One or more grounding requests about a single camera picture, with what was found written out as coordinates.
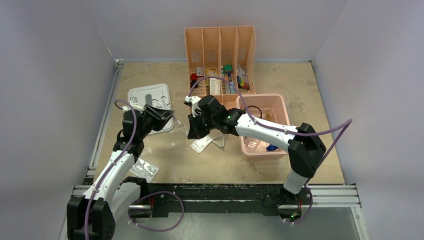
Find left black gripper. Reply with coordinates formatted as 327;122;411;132
137;105;174;140

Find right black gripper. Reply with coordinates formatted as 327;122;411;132
188;110;218;141

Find metal crucible tongs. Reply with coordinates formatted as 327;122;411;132
151;96;190;137

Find small clear glass beaker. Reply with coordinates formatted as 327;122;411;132
244;137;261;152

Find blue plastic clip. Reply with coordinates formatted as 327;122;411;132
265;144;279;152

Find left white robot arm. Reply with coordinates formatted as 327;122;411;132
66;104;174;240

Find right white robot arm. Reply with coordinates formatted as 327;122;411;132
184;95;327;204

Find white plastic bin lid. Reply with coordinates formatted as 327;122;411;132
127;83;174;136

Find clay pipe triangle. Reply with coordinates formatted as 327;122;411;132
212;134;226;149

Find white foil sachet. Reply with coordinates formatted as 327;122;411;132
190;135;213;154

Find red and black bottle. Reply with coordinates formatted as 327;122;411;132
189;73;198;89

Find colourful item packet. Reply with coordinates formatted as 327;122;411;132
237;64;250;91

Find green cube block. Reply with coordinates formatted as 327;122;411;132
223;64;233;74

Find plastic packet with red label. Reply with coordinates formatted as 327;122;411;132
129;158;160;183

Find orange plastic file organizer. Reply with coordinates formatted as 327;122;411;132
184;26;256;108

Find pink plastic bin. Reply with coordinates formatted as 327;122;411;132
235;93;291;157

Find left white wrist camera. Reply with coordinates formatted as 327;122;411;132
121;102;145;112

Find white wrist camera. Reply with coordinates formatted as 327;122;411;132
184;95;202;117
121;102;145;112

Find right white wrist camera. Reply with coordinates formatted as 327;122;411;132
184;95;202;117

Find black wire ring stand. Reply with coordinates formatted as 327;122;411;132
245;105;263;118

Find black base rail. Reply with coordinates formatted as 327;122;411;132
129;183;313;221

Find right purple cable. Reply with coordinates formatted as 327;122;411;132
188;76;354;186

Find aluminium frame rail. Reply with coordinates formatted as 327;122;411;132
308;184;362;208

